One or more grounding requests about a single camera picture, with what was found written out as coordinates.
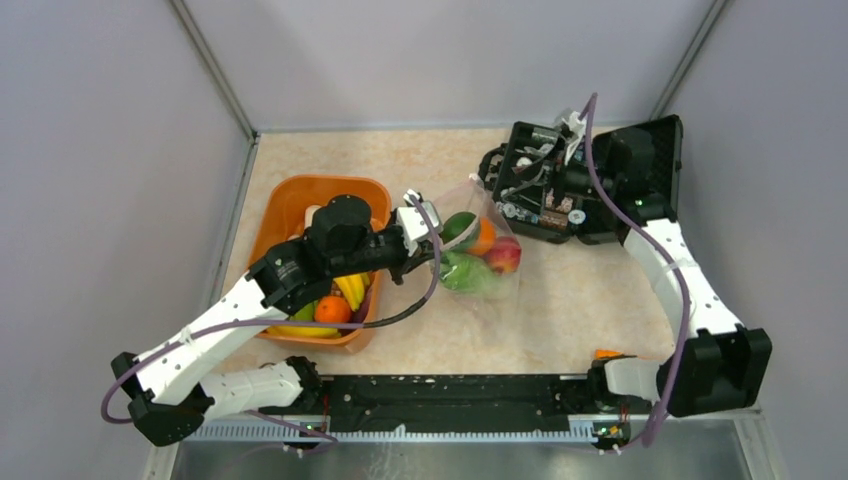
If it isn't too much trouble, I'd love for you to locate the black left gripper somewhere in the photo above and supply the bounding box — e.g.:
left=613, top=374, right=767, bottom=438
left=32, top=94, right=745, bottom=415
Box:
left=331, top=208, right=442, bottom=285

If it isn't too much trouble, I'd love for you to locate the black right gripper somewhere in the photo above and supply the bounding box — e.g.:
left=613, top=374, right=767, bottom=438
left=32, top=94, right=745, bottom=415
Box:
left=502, top=135, right=617, bottom=218

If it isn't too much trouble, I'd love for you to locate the orange fruit toy back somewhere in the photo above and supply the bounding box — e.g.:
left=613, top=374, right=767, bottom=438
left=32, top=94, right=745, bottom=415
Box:
left=466, top=218, right=497, bottom=257

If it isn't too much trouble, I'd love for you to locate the orange fruit toy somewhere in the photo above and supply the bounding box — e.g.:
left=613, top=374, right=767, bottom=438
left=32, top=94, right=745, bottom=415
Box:
left=313, top=295, right=353, bottom=324
left=466, top=218, right=497, bottom=257

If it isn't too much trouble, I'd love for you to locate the green napa cabbage toy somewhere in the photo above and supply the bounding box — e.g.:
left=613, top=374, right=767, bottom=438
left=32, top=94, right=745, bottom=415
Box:
left=438, top=251, right=510, bottom=298

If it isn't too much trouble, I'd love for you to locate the green lime toy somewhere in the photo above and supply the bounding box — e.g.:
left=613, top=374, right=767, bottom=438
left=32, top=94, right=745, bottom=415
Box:
left=441, top=211, right=481, bottom=252

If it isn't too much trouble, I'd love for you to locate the red apple toy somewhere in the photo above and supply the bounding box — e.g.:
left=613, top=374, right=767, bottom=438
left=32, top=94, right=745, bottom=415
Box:
left=484, top=236, right=522, bottom=275

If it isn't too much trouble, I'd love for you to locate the clear zip top bag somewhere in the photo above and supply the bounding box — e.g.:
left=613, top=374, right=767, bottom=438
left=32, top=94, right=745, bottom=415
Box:
left=431, top=174, right=523, bottom=323

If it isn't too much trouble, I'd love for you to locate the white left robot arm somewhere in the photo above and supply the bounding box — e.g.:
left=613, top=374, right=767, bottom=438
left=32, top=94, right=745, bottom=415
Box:
left=111, top=191, right=441, bottom=447

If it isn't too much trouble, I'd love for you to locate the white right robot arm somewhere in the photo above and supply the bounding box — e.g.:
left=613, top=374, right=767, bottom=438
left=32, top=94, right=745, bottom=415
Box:
left=479, top=115, right=773, bottom=417

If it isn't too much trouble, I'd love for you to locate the yellow banana bunch toy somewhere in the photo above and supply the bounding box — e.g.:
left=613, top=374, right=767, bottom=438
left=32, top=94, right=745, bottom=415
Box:
left=334, top=273, right=371, bottom=312

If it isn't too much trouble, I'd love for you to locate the orange fruit toy front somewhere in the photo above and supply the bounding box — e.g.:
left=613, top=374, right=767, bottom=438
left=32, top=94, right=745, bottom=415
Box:
left=313, top=295, right=353, bottom=324

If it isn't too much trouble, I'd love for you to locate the black poker chip case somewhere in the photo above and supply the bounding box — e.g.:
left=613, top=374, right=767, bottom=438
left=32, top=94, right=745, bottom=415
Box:
left=478, top=115, right=684, bottom=245

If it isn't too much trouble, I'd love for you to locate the yellow banana toy front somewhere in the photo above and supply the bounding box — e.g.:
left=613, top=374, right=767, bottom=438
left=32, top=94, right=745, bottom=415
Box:
left=267, top=325, right=341, bottom=339

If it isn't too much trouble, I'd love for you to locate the orange plastic bin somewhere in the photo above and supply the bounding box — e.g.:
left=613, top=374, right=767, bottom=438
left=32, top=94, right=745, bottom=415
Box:
left=248, top=175, right=392, bottom=354

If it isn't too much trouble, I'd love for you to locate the orange carrot toy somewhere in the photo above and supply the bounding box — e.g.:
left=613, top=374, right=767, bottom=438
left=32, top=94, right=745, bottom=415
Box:
left=594, top=349, right=624, bottom=360

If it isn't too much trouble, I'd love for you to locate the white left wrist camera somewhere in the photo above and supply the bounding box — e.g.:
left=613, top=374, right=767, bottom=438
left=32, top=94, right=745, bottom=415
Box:
left=394, top=189, right=443, bottom=257

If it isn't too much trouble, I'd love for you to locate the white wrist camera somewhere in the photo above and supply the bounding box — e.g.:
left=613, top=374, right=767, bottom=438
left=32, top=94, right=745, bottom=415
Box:
left=554, top=109, right=587, bottom=166
left=394, top=189, right=443, bottom=257

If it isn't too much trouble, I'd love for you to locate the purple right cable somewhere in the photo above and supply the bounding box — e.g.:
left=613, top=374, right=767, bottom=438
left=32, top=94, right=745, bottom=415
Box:
left=577, top=92, right=694, bottom=452

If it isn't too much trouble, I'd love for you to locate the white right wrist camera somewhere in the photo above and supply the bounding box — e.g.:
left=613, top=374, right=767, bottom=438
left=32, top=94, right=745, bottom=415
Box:
left=554, top=109, right=587, bottom=166

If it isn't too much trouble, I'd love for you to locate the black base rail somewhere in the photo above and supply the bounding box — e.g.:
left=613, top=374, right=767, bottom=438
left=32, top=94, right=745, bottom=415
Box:
left=323, top=374, right=599, bottom=434

